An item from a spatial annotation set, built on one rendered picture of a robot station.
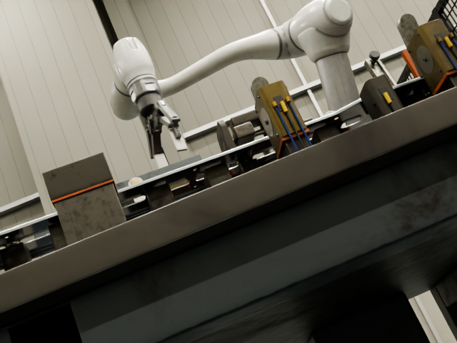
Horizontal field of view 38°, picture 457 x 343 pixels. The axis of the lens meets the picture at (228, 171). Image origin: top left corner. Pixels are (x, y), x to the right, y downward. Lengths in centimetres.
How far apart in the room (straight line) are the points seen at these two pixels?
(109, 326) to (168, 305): 6
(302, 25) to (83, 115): 610
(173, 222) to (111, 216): 55
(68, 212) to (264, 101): 43
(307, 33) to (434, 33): 69
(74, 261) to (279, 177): 22
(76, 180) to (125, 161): 637
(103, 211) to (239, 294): 58
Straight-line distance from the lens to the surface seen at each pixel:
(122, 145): 770
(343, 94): 200
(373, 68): 182
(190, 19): 950
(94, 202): 123
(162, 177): 139
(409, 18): 151
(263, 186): 68
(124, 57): 195
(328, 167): 69
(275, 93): 131
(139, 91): 189
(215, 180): 139
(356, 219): 71
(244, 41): 211
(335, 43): 201
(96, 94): 807
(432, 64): 141
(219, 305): 69
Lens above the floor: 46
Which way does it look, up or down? 21 degrees up
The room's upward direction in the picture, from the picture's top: 24 degrees counter-clockwise
